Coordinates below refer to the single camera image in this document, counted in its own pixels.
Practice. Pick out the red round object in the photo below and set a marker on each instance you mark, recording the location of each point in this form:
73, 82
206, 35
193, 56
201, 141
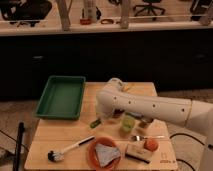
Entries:
84, 21

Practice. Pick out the metal spoon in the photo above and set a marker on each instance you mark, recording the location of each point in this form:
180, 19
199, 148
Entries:
141, 138

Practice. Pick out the black office chair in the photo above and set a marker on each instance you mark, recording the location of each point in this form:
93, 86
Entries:
30, 12
149, 7

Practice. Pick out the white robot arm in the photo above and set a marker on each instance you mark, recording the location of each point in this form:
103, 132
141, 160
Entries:
194, 115

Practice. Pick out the black office chair centre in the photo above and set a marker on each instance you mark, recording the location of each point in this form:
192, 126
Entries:
149, 7

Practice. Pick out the beige sponge block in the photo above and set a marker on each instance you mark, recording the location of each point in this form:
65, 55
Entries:
138, 153

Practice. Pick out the small brown cup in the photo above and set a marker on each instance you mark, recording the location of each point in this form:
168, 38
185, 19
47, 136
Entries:
117, 113

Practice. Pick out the black pole stand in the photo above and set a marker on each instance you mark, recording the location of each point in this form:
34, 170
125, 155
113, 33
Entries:
16, 161

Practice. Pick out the orange fruit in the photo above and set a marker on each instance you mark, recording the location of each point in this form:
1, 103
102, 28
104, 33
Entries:
151, 144

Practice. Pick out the black office chair left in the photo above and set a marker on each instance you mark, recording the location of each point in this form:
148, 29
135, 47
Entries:
30, 12

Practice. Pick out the green pepper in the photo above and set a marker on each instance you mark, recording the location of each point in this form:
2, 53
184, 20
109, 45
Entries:
95, 123

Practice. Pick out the grey folded cloth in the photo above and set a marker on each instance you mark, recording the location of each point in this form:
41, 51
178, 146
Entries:
106, 154

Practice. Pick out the green plastic tray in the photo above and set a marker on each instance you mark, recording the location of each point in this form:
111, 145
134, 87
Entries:
61, 98

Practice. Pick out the orange plate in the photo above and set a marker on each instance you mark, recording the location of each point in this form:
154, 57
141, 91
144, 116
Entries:
91, 155

